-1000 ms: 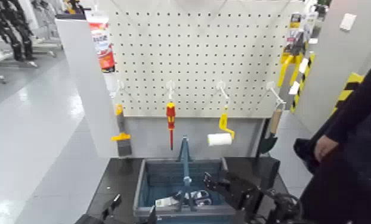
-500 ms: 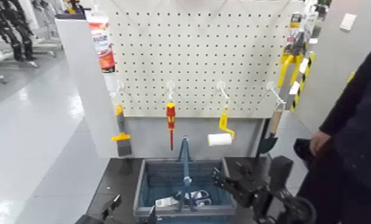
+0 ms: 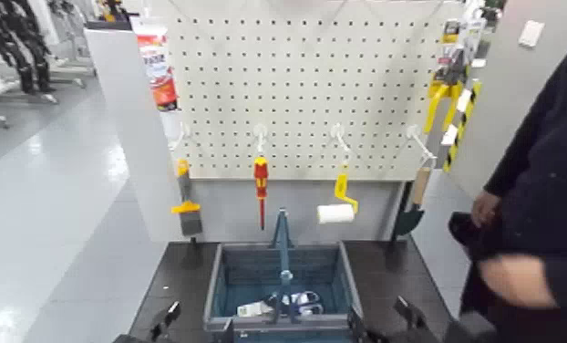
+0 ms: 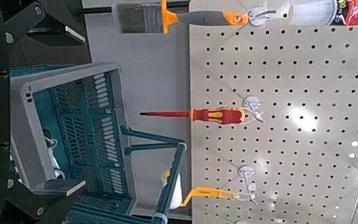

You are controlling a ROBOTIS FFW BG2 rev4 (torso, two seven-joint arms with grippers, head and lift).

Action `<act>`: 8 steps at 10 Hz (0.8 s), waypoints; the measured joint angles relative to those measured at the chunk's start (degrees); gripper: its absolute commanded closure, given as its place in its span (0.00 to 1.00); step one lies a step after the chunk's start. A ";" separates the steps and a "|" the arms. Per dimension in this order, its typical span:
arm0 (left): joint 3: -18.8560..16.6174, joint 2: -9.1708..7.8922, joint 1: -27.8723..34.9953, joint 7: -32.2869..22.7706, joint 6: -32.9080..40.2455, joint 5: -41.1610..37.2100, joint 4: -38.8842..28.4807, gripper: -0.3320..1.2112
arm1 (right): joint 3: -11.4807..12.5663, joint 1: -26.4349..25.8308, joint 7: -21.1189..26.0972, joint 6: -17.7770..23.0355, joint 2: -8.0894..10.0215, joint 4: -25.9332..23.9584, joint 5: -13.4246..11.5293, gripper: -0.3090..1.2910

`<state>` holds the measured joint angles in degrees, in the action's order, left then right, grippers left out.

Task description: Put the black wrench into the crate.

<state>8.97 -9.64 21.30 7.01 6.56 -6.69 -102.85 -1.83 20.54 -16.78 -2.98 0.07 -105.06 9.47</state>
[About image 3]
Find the black humanoid robot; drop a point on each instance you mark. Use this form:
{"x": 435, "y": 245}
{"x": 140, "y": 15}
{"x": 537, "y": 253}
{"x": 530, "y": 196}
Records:
{"x": 15, "y": 33}

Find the white items inside basket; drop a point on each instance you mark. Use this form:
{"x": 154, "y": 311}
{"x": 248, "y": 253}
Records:
{"x": 307, "y": 302}

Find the black cloth bundle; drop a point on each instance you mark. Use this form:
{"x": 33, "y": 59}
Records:
{"x": 468, "y": 234}

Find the white partition panel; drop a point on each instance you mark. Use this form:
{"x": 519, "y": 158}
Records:
{"x": 135, "y": 143}

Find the white packaged item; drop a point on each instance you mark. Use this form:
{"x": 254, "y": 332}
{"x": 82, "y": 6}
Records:
{"x": 252, "y": 310}

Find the white wall switch plate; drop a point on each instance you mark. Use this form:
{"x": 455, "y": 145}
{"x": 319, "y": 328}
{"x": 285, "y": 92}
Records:
{"x": 531, "y": 33}

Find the white pegboard hook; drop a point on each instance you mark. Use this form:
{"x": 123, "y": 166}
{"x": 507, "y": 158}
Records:
{"x": 339, "y": 136}
{"x": 260, "y": 134}
{"x": 420, "y": 143}
{"x": 183, "y": 133}

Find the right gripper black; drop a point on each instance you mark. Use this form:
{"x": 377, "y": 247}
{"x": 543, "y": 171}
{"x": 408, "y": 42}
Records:
{"x": 408, "y": 336}

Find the white perforated pegboard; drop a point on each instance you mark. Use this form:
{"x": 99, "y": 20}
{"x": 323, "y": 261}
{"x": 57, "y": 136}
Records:
{"x": 288, "y": 96}

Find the red yellow screwdriver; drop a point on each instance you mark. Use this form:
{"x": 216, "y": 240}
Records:
{"x": 261, "y": 177}

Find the yellow grey paint brush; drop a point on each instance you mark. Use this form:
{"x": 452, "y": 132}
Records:
{"x": 188, "y": 210}

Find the person bare hand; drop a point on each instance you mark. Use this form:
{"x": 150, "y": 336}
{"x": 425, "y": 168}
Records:
{"x": 484, "y": 208}
{"x": 518, "y": 280}

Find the red white sealant tube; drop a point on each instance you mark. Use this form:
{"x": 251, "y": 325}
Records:
{"x": 159, "y": 72}

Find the yellow black striped strip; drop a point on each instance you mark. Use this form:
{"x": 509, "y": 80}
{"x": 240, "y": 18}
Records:
{"x": 463, "y": 124}

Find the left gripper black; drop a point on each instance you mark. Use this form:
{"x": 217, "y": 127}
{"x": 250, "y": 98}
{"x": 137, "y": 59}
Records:
{"x": 130, "y": 339}

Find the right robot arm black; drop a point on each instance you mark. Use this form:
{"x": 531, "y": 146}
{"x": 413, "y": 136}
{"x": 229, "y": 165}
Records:
{"x": 468, "y": 330}

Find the person in dark clothing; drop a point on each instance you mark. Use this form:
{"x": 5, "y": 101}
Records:
{"x": 551, "y": 191}

